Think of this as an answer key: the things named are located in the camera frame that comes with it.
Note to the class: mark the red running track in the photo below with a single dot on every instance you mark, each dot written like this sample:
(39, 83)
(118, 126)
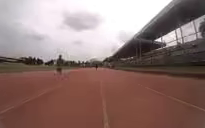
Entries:
(73, 103)

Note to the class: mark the row of trees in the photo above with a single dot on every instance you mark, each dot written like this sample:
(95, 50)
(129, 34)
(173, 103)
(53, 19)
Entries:
(31, 60)

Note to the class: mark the grass strip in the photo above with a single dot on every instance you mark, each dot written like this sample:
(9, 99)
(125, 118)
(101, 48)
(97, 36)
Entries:
(176, 69)

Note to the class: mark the grandstand building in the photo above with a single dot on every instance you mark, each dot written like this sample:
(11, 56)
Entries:
(176, 50)

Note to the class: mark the grass field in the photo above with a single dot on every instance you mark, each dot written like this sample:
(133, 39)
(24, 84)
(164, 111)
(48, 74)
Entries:
(10, 67)

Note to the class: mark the low building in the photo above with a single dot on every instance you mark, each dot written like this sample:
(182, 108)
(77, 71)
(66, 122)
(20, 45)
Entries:
(3, 59)

